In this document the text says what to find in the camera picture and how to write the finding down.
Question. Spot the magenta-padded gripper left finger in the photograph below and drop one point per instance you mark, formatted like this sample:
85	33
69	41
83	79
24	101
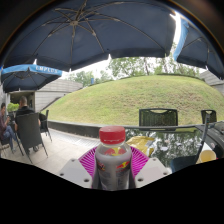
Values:
74	171

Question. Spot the large navy patio umbrella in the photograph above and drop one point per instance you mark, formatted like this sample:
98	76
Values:
90	33

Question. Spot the wide dark wicker chair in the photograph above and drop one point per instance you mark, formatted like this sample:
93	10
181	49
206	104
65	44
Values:
158	117

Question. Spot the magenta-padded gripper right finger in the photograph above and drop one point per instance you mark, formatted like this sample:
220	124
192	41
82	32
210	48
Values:
150	171

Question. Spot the navy umbrella with lettered band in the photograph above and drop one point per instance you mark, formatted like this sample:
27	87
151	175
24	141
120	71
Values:
26	78

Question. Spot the person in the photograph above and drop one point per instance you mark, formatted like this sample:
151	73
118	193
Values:
4	126
24	108

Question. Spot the narrow dark wicker chair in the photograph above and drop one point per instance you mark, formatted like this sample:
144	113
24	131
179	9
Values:
209	116

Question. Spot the red-capped drink bottle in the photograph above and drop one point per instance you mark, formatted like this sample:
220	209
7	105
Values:
113	166

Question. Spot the navy umbrella with blue edge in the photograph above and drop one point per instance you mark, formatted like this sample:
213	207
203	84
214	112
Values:
203	50

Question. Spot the dark patio chair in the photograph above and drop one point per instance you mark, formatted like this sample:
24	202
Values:
45	123

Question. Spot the cream yellow mug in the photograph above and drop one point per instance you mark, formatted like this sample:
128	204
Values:
208	156

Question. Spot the dark wicker armchair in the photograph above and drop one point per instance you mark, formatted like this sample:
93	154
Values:
29	133

